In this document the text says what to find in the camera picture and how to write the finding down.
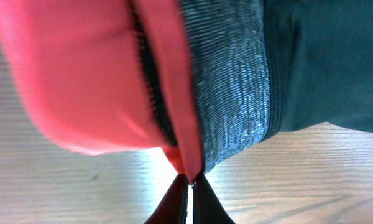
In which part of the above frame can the black leggings red waistband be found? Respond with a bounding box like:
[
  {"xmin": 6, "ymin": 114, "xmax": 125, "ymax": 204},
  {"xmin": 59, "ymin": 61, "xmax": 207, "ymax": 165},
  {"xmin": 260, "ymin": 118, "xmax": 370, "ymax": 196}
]
[{"xmin": 0, "ymin": 0, "xmax": 373, "ymax": 181}]

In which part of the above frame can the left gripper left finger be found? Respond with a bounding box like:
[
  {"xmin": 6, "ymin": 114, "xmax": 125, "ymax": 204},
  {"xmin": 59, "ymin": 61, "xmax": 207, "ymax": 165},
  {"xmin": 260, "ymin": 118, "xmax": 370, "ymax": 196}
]
[{"xmin": 144, "ymin": 174, "xmax": 188, "ymax": 224}]

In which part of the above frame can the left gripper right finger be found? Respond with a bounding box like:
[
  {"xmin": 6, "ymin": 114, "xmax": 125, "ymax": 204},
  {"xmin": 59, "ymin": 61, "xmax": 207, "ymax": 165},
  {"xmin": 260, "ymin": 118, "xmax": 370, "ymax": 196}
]
[{"xmin": 192, "ymin": 173, "xmax": 235, "ymax": 224}]

